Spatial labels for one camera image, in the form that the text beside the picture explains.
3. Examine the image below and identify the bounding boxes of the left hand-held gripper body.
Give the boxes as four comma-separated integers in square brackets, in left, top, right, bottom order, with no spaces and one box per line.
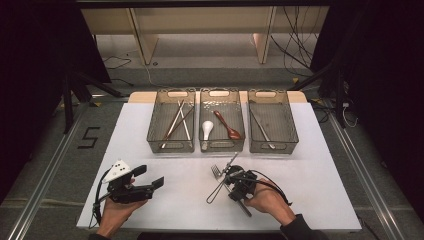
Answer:
[102,159,156,204]

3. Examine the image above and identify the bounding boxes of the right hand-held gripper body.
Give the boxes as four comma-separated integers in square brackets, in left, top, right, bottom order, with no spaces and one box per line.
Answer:
[223,152,260,201]

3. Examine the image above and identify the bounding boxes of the silver metal fork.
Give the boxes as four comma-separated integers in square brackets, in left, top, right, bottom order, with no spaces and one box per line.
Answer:
[210,164,253,218]

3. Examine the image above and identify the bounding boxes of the transparent grey plastic bin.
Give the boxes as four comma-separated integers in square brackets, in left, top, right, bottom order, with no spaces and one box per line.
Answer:
[247,88,300,155]
[146,88,197,154]
[198,87,247,154]

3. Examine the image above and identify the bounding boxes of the brown wooden spoon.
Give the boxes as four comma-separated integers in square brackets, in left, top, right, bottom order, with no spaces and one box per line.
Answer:
[213,110,242,141]

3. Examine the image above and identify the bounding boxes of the white chopstick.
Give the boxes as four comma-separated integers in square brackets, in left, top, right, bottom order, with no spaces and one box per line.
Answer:
[161,100,186,149]
[177,100,193,142]

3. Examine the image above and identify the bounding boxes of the white ceramic spoon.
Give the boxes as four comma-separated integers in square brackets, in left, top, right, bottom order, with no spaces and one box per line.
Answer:
[200,120,215,151]

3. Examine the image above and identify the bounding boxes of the person's left hand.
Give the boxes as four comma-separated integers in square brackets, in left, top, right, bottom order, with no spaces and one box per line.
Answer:
[96,178,148,240]

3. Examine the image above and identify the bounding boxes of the person's right hand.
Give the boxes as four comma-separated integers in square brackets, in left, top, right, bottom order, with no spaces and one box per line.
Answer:
[244,179,296,225]

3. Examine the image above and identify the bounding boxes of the white table cover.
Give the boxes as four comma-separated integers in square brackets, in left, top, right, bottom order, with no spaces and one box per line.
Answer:
[76,101,363,233]

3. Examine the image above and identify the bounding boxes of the black metal stand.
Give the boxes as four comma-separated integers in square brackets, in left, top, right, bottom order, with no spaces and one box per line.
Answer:
[61,71,125,134]
[288,59,348,129]

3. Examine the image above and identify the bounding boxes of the black curtain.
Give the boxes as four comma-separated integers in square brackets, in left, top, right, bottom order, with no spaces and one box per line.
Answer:
[0,0,112,204]
[309,0,424,221]

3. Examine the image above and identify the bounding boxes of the light wooden desk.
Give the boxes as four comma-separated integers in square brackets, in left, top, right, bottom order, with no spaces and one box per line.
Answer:
[79,5,331,66]

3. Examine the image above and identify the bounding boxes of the right hand-held gripper black cable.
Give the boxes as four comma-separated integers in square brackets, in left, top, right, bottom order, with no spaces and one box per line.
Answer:
[249,169,294,207]

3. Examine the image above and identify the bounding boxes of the metal floor rail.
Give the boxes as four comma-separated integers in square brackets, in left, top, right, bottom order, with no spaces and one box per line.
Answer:
[328,109,406,240]
[6,103,91,240]

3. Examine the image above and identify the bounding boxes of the white floor cable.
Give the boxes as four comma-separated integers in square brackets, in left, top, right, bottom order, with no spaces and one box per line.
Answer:
[142,63,159,88]

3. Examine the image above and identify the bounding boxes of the white cable with plug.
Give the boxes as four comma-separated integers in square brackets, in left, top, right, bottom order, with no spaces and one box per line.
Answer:
[341,102,358,128]

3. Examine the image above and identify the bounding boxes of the bundle of black cables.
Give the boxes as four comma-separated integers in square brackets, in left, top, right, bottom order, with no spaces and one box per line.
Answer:
[269,6,323,78]

